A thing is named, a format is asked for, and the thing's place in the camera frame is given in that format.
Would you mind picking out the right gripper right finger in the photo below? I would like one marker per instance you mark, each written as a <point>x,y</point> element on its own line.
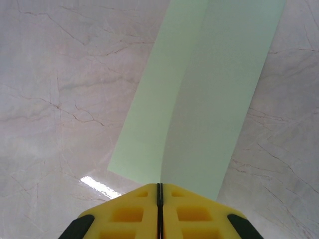
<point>194,214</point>

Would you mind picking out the light green paper sheet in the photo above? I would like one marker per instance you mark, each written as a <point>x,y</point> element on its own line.
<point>199,99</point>

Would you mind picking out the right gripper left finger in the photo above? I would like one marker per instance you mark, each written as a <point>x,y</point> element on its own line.
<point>129,214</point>

